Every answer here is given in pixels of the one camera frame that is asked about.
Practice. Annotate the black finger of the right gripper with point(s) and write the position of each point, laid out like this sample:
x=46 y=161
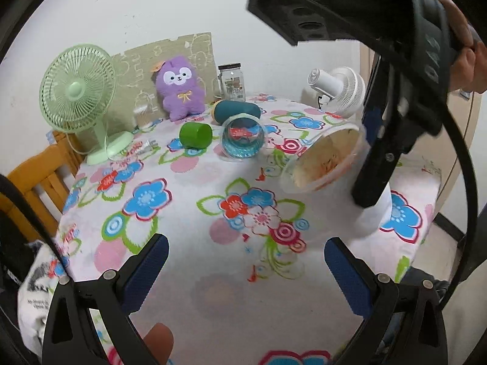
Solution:
x=385 y=109

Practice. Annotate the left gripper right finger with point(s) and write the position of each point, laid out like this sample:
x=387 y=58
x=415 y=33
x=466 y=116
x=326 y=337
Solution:
x=402 y=323

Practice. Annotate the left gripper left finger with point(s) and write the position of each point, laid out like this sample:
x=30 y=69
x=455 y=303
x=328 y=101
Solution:
x=70 y=336

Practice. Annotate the frosted white plastic cup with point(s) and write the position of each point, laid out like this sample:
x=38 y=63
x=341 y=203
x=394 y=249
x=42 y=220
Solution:
x=325 y=173

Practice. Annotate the clear cup with blue inside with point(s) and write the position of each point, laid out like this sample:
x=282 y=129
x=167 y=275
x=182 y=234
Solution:
x=242 y=136

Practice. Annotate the green plastic cup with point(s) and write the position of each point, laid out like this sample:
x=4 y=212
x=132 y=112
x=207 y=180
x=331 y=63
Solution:
x=196 y=135

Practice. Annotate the person's right hand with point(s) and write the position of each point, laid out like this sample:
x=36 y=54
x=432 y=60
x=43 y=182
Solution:
x=469 y=70

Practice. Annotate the person's left hand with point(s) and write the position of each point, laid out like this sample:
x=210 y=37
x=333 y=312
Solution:
x=160 y=342

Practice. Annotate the white desk fan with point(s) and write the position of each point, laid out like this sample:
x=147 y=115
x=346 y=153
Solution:
x=341 y=91

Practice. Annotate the printed white bag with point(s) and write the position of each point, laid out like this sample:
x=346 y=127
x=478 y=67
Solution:
x=35 y=294

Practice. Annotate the wooden chair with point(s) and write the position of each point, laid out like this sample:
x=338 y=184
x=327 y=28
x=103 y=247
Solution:
x=42 y=179

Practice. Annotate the teal cylindrical bottle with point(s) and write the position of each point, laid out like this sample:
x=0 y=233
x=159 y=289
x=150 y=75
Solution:
x=222 y=110

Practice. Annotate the glass jar black lid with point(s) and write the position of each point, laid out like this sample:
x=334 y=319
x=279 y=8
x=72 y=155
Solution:
x=231 y=82

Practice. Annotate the floral tablecloth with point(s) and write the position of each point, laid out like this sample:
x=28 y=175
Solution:
x=245 y=281

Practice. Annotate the purple plush toy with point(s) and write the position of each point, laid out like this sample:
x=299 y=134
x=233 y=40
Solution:
x=176 y=82

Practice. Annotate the small clear cotton swab container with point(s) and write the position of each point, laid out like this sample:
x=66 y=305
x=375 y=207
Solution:
x=143 y=116

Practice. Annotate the green desk fan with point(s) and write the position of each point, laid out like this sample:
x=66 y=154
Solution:
x=75 y=94

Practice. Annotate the beige patterned cushion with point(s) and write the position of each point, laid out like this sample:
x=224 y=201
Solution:
x=135 y=82

